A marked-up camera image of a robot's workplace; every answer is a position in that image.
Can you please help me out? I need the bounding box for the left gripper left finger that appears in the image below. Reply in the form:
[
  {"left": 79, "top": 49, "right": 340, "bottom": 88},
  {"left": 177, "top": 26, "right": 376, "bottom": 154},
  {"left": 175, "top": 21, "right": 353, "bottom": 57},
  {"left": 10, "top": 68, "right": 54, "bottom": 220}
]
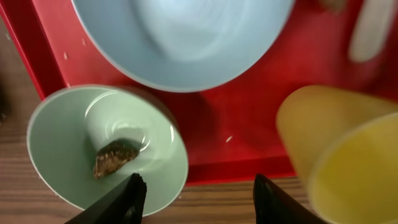
[{"left": 65, "top": 173, "right": 147, "bottom": 224}]

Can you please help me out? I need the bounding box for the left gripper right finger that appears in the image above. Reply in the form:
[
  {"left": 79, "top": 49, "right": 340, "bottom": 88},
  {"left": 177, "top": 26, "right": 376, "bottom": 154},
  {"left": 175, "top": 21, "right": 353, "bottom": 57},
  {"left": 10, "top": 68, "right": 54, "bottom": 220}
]
[{"left": 253, "top": 174, "right": 326, "bottom": 224}]

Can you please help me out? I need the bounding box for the brown food lump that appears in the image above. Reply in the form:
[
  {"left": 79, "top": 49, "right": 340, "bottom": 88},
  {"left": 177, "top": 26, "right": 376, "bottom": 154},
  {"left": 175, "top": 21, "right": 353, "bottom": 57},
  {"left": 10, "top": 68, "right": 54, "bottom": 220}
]
[{"left": 93, "top": 138, "right": 141, "bottom": 179}]

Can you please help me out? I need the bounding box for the white plastic spoon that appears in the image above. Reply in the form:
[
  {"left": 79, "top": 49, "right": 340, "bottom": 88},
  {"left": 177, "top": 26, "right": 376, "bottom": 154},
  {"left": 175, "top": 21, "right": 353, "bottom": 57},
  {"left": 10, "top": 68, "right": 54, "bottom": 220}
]
[{"left": 348, "top": 0, "right": 397, "bottom": 63}]

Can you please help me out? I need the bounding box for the large light blue plate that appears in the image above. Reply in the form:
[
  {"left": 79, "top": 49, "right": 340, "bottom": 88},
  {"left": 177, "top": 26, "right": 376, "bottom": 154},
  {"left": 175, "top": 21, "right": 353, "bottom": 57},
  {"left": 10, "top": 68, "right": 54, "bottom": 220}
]
[{"left": 72, "top": 0, "right": 294, "bottom": 92}]

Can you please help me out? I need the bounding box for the yellow plastic cup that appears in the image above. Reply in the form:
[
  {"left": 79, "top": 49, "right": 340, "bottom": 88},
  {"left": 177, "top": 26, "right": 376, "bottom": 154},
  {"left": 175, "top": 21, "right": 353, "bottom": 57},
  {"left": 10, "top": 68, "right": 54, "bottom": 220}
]
[{"left": 276, "top": 85, "right": 397, "bottom": 223}]

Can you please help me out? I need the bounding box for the red serving tray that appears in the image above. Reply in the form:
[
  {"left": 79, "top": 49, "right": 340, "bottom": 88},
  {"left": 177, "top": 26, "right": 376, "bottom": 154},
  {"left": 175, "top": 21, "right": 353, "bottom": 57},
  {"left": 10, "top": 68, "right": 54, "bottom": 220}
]
[{"left": 1, "top": 0, "right": 397, "bottom": 185}]

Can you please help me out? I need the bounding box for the brown carrot piece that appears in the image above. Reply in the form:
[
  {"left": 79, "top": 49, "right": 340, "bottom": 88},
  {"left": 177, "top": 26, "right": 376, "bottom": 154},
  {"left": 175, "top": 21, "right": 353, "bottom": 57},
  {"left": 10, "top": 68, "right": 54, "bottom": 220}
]
[{"left": 318, "top": 0, "right": 346, "bottom": 12}]

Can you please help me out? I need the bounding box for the light green bowl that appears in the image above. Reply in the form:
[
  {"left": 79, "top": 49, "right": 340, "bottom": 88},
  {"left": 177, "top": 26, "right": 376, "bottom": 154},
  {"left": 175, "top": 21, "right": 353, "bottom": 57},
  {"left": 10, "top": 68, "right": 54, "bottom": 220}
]
[{"left": 27, "top": 85, "right": 188, "bottom": 216}]

